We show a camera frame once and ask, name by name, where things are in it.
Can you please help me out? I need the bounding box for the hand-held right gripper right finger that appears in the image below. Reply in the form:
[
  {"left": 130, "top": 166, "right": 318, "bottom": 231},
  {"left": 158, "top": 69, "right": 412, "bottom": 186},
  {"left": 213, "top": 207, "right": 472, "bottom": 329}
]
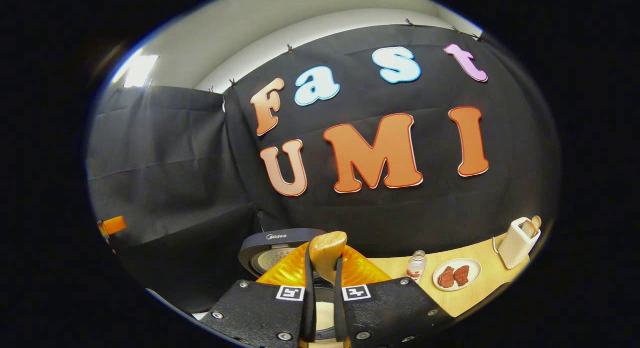
[{"left": 333, "top": 245, "right": 456, "bottom": 348}]

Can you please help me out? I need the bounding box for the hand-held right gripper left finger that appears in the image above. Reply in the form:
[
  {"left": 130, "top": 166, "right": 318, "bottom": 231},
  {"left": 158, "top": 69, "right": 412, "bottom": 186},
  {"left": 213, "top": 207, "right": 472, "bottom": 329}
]
[{"left": 199, "top": 242, "right": 318, "bottom": 348}]

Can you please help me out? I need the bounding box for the wooden spoon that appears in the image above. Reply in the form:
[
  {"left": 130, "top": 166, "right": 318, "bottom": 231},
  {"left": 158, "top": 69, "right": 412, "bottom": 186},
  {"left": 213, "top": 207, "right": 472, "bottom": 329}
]
[{"left": 308, "top": 231, "right": 349, "bottom": 285}]

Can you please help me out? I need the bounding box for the dark grey rice cooker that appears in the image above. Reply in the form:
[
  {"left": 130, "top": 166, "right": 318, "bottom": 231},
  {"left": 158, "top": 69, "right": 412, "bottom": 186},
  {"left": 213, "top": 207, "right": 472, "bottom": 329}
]
[{"left": 238, "top": 227, "right": 346, "bottom": 341}]

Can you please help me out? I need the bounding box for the black backdrop cloth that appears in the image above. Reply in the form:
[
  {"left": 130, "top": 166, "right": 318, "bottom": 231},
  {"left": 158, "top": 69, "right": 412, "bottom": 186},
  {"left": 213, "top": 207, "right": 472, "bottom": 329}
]
[{"left": 86, "top": 24, "right": 561, "bottom": 313}]

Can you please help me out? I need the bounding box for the clear plastic drink bottle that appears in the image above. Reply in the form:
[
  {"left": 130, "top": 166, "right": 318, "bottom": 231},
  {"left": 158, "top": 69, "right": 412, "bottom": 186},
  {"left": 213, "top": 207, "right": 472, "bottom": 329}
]
[{"left": 406, "top": 250, "right": 427, "bottom": 282}]

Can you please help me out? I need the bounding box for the white oval plate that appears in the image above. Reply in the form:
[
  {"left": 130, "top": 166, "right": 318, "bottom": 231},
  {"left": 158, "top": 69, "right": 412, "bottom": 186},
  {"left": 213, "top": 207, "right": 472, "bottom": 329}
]
[{"left": 432, "top": 258, "right": 482, "bottom": 292}]

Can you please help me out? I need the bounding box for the ceiling light panel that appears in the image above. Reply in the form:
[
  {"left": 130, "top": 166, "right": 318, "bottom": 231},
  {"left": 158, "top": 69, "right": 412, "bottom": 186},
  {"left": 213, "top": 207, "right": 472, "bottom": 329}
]
[{"left": 111, "top": 54, "right": 160, "bottom": 88}]

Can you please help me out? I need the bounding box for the white toaster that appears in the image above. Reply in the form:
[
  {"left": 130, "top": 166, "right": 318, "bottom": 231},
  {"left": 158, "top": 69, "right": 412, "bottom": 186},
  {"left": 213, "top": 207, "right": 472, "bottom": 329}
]
[{"left": 492, "top": 216, "right": 542, "bottom": 269}]

